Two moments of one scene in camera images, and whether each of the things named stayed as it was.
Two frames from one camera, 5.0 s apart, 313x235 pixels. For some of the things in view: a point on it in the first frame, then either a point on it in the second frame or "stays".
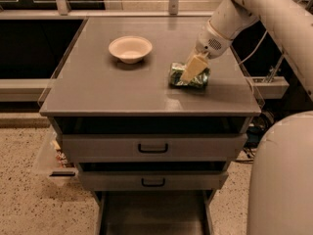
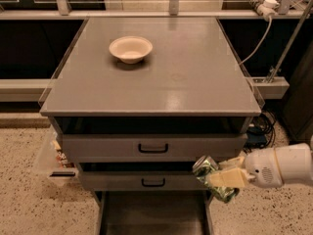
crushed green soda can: x=200 y=81 → x=205 y=164
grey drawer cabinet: x=154 y=154 stays
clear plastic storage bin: x=50 y=159 stays
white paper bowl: x=130 y=49 stays
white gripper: x=210 y=43 → x=261 y=167
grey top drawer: x=149 y=148 stays
